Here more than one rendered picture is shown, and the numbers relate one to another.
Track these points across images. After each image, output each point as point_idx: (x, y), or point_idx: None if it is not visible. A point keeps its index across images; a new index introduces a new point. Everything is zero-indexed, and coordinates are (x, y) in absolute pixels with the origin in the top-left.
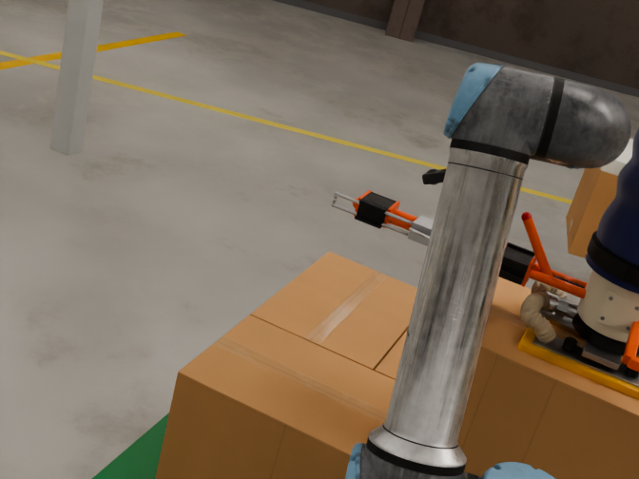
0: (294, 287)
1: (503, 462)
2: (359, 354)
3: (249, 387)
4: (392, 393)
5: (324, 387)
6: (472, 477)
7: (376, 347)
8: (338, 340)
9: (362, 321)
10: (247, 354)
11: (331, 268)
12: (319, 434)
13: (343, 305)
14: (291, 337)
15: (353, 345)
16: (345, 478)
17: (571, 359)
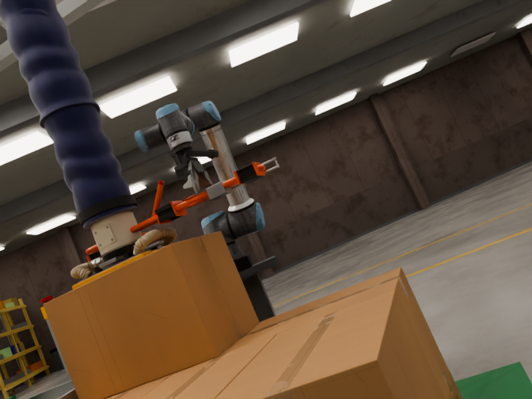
0: (379, 314)
1: (218, 212)
2: (289, 331)
3: (355, 286)
4: (245, 189)
5: (309, 311)
6: (227, 213)
7: (275, 341)
8: (310, 324)
9: (292, 343)
10: (371, 286)
11: (354, 348)
12: (304, 305)
13: (317, 339)
14: (349, 304)
15: (296, 331)
16: (260, 206)
17: None
